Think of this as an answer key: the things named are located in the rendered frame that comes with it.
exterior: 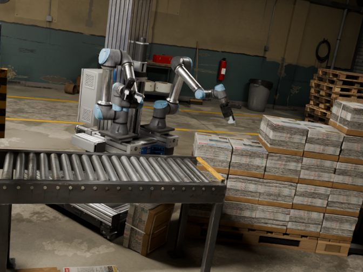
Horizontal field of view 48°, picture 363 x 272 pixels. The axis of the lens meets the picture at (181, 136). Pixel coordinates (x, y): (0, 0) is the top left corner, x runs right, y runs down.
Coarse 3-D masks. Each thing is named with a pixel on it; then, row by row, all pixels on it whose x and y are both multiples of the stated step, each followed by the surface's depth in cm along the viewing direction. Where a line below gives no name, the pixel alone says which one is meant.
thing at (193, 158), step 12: (0, 156) 253; (48, 156) 262; (108, 156) 275; (120, 156) 278; (132, 156) 281; (144, 156) 284; (156, 156) 288; (168, 156) 293; (180, 156) 297; (192, 156) 301; (0, 168) 255; (12, 168) 257; (60, 168) 267; (72, 168) 270
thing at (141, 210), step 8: (136, 208) 307; (144, 208) 303; (152, 208) 306; (168, 208) 315; (128, 216) 313; (136, 216) 308; (144, 216) 305; (160, 216) 309; (168, 216) 320; (136, 224) 310; (144, 224) 306; (152, 224) 303; (160, 224) 314
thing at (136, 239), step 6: (126, 228) 315; (168, 228) 328; (126, 234) 316; (132, 234) 313; (138, 234) 310; (156, 234) 313; (162, 234) 321; (126, 240) 316; (132, 240) 314; (138, 240) 311; (150, 240) 308; (156, 240) 316; (162, 240) 324; (126, 246) 318; (132, 246) 315; (138, 246) 312; (150, 246) 310; (156, 246) 318; (150, 252) 313
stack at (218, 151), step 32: (224, 160) 332; (256, 160) 334; (288, 160) 334; (320, 160) 335; (256, 192) 340; (288, 192) 341; (320, 192) 342; (192, 224) 346; (256, 224) 348; (288, 224) 349; (320, 224) 349
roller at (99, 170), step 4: (92, 156) 270; (96, 156) 269; (92, 160) 265; (96, 160) 262; (96, 164) 256; (100, 164) 256; (96, 168) 251; (100, 168) 248; (96, 172) 248; (100, 172) 243; (104, 172) 244; (100, 176) 238; (104, 176) 237; (100, 180) 234; (104, 180) 232; (108, 180) 234
